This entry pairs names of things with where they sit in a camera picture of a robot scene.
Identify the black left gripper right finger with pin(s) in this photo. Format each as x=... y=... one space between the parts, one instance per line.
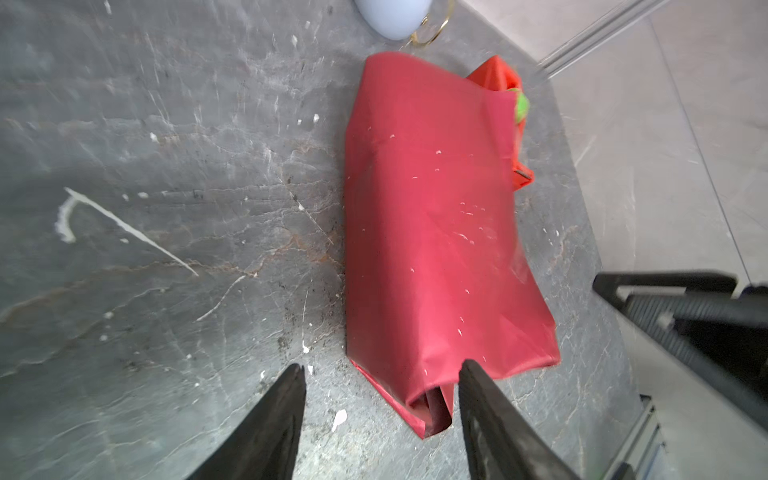
x=499 y=443

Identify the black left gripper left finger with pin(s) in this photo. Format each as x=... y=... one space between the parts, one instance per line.
x=265 y=444

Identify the dark red wrapping paper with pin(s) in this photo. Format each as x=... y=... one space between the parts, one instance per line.
x=435 y=271

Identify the red tape dispenser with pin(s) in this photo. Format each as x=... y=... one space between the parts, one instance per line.
x=507 y=108

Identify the small round white clock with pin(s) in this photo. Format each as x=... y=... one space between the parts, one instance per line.
x=394 y=19

